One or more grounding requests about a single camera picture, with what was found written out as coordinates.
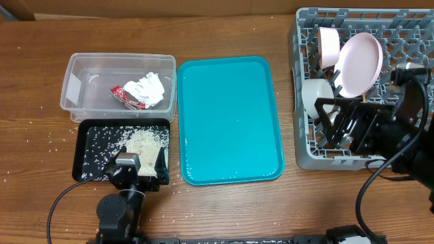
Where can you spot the pink bowl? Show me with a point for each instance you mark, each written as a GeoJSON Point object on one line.
{"type": "Point", "coordinates": [328, 47]}

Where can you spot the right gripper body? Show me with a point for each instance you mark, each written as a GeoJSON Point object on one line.
{"type": "Point", "coordinates": [372, 129]}

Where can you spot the black tray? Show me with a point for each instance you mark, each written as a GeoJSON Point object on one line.
{"type": "Point", "coordinates": [86, 124]}

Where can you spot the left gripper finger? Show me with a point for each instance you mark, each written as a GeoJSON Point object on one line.
{"type": "Point", "coordinates": [112, 162]}
{"type": "Point", "coordinates": [160, 168]}

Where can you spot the cooked rice pile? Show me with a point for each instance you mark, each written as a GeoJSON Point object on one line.
{"type": "Point", "coordinates": [142, 145]}

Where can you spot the white round plate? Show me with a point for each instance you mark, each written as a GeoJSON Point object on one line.
{"type": "Point", "coordinates": [359, 63]}

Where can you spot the white napkin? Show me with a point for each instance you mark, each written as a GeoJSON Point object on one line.
{"type": "Point", "coordinates": [147, 91]}

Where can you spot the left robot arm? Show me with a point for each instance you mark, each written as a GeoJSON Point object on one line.
{"type": "Point", "coordinates": [119, 214]}

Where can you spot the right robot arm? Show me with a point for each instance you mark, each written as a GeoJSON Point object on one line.
{"type": "Point", "coordinates": [396, 133]}

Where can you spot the grey bowl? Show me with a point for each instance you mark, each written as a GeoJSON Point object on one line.
{"type": "Point", "coordinates": [312, 89]}

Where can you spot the red snack wrapper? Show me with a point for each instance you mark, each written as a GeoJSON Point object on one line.
{"type": "Point", "coordinates": [121, 95]}

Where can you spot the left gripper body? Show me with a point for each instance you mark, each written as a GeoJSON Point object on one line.
{"type": "Point", "coordinates": [147, 183]}

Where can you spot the teal serving tray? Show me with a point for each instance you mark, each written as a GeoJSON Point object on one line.
{"type": "Point", "coordinates": [228, 123]}

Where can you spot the clear plastic bin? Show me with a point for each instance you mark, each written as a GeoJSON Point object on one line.
{"type": "Point", "coordinates": [90, 77]}

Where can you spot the grey dishwasher rack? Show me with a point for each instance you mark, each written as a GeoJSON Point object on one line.
{"type": "Point", "coordinates": [405, 35]}

